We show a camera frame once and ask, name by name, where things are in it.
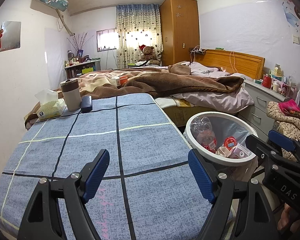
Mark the white wall switch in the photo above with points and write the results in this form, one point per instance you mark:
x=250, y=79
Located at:
x=295, y=40

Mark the green tissue box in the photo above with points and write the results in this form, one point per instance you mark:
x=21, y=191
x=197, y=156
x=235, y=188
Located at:
x=49, y=108

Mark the grey nightstand with drawers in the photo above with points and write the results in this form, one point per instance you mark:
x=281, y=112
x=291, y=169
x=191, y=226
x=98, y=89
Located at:
x=260, y=100

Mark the white round waste bin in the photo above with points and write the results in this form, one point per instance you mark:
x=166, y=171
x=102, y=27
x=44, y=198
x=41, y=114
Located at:
x=240, y=130

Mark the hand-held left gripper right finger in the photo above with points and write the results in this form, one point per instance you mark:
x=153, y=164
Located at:
x=201, y=177

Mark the patterned window curtain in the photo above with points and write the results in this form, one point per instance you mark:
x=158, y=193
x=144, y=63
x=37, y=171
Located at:
x=130, y=20

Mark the yellow patterned bed sheet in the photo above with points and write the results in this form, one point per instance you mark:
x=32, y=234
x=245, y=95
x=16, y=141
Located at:
x=180, y=103

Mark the red hanging ornament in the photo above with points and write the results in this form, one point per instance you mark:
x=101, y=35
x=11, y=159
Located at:
x=0, y=33

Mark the brown and white tumbler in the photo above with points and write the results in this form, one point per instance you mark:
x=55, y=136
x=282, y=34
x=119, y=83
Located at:
x=71, y=97

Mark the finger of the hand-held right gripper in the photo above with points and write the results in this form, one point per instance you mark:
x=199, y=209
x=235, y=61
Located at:
x=281, y=140
x=257, y=145

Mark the grey dressing desk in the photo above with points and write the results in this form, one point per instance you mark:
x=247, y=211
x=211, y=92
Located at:
x=90, y=67

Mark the wooden wardrobe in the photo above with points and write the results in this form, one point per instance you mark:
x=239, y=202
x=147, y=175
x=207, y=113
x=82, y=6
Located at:
x=180, y=30

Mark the pink plaid cloth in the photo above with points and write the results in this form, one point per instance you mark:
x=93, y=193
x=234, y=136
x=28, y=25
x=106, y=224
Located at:
x=292, y=107

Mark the small window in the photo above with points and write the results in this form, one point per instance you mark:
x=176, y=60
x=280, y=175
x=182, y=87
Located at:
x=107, y=40

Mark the blue checked blanket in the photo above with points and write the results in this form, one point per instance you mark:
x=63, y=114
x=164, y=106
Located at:
x=145, y=142

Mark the wooden bed headboard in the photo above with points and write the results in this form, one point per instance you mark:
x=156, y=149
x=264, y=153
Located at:
x=240, y=62

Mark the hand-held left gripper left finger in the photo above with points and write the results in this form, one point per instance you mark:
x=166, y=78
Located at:
x=97, y=177

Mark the square wall mirror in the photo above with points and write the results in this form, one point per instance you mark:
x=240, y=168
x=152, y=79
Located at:
x=11, y=36

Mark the clear plastic bottle red label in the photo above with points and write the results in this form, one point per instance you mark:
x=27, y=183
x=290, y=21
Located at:
x=205, y=135

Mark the wrapped air conditioner pipe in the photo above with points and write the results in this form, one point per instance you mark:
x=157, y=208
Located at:
x=65, y=26

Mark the group of cosmetic bottles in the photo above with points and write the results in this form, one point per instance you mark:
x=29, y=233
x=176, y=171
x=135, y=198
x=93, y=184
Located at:
x=72, y=61

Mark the red round plastic container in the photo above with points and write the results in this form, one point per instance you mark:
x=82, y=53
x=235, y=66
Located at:
x=230, y=142

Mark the group of medicine bottles and boxes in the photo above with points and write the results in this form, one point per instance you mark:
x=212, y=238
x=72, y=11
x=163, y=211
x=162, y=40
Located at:
x=267, y=82

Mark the dark blue glasses case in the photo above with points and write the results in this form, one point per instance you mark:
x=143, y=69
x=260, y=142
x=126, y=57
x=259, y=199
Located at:
x=87, y=103

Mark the brown teddy bear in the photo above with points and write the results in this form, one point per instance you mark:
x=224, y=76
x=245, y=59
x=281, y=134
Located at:
x=148, y=53

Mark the white power strip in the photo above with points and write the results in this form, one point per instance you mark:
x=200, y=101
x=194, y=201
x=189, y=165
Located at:
x=198, y=51

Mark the pale pink quilt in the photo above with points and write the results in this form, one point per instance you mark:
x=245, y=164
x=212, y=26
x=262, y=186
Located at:
x=215, y=100

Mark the person's right hand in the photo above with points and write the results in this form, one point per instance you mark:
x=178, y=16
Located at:
x=289, y=218

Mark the floral padded garment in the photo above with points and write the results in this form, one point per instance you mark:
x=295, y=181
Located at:
x=287, y=123

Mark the vase of dried branches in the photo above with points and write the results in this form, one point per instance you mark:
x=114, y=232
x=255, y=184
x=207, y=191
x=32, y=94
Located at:
x=80, y=42

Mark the brown fleece blanket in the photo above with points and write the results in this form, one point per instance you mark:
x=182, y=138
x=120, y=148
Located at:
x=177, y=82

